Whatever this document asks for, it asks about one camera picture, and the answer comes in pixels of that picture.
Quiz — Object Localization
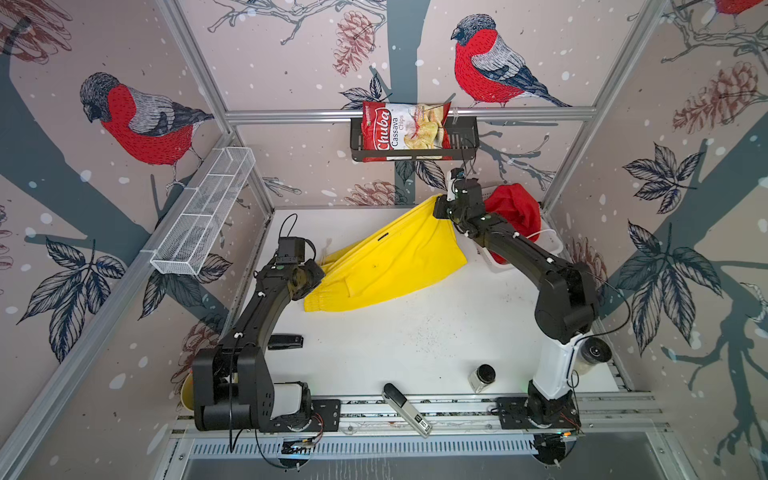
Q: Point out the white black-capped bottle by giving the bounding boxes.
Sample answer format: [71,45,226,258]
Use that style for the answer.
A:
[574,336,613,376]

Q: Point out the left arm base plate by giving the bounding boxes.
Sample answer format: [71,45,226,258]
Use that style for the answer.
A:
[260,398,341,434]

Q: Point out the black silver stapler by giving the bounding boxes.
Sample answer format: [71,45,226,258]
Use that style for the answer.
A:
[382,383,432,438]

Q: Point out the white perforated plastic basket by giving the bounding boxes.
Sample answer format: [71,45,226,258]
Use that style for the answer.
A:
[476,201,564,274]

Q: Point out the black wire wall basket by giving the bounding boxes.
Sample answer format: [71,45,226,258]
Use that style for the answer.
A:
[350,117,479,162]

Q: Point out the small black-lidded jar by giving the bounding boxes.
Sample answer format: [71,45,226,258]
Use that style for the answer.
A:
[468,364,496,394]

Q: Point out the white mesh wall shelf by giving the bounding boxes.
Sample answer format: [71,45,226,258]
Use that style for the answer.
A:
[150,147,255,276]

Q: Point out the yellow cup of markers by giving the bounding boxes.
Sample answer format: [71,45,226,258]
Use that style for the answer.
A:
[180,371,194,412]

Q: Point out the small black box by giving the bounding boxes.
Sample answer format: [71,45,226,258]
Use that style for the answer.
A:
[267,334,304,351]

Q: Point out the red cassava chips bag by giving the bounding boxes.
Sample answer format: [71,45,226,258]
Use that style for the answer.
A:
[361,102,451,153]

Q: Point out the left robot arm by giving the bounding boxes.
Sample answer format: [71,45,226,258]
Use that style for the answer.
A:
[191,236,324,433]

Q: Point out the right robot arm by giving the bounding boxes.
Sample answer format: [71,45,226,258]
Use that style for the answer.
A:
[433,168,598,427]

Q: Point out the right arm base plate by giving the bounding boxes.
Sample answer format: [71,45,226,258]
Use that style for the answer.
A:
[492,393,581,430]

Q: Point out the yellow shorts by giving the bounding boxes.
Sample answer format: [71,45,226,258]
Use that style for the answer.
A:
[304,195,467,312]

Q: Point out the red shorts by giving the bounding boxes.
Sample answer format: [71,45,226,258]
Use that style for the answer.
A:
[484,184,542,237]

